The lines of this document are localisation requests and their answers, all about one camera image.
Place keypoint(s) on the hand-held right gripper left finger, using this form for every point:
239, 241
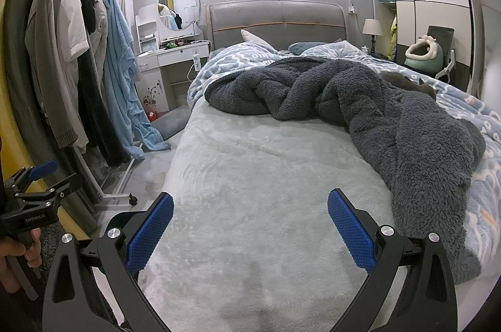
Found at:
150, 234

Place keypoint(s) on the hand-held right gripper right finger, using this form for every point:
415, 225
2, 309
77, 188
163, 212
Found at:
350, 234

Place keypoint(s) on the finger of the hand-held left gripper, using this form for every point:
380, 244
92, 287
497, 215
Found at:
45, 168
66, 185

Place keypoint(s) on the dark teal waste bin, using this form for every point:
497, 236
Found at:
125, 219

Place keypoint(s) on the person's left hand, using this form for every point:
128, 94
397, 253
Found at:
9, 253

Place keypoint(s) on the dark grey cloth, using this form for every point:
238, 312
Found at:
49, 238

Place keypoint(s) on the yellow curtain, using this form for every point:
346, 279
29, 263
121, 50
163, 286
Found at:
72, 224

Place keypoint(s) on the white wheeled clothes rack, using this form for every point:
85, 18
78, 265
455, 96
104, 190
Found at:
117, 195

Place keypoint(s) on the long black fleece coat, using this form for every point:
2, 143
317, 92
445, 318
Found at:
98, 112

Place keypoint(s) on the dark grey fleece blanket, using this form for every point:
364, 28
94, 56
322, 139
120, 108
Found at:
411, 159

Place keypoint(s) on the olive knit coat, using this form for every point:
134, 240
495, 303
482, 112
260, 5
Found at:
43, 62

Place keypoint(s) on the grey floor cushion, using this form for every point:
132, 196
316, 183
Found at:
172, 122

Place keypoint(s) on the light blue robe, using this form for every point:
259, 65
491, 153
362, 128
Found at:
121, 62

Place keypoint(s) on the blue patterned duvet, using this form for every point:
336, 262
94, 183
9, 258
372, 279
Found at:
485, 199

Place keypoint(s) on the white shirt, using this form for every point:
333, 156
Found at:
72, 26

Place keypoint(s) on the grey striped garment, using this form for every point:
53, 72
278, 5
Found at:
98, 26

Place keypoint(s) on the grey cat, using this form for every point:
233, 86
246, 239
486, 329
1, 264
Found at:
407, 83

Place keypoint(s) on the white dressing table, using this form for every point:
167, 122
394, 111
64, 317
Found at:
176, 56

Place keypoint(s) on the pile of small table items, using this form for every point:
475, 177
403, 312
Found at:
174, 45

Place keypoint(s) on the white power strip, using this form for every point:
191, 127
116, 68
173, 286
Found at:
196, 61

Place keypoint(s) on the teal pillow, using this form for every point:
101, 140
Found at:
303, 48

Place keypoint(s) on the green white cat bed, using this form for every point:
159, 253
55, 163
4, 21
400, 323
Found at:
434, 58

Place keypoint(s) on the yellow green garment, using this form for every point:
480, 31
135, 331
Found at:
393, 38

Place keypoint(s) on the bedside lamp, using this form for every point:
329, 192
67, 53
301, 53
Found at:
372, 27

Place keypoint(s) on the beige pillow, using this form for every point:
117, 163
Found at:
252, 38

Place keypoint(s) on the grey office chair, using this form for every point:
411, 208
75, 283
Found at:
442, 34

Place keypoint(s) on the grey padded headboard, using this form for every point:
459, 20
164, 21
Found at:
274, 17

